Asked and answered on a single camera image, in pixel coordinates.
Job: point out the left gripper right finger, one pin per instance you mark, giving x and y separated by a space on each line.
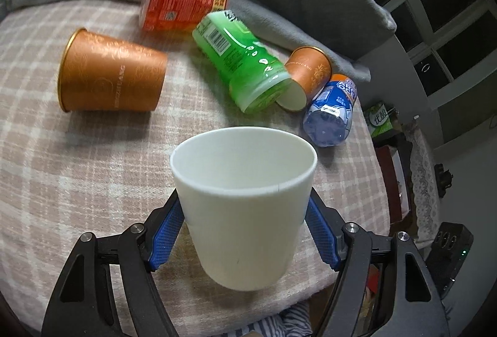
407 302

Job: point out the copper paper cup right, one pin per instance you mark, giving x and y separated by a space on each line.
310 71

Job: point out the green plastic bottle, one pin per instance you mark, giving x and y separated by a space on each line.
254 77

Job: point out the green snack packet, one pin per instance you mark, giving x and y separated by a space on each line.
379 118

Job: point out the blue plastic bottle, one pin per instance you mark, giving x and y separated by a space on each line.
329 118

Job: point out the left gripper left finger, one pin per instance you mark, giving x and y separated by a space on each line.
83 303

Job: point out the white paper cup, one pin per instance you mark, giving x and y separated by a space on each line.
244 192

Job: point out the copper paper cup left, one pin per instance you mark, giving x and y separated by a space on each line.
100 73

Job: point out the copper paper cup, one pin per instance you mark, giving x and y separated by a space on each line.
100 73
310 71

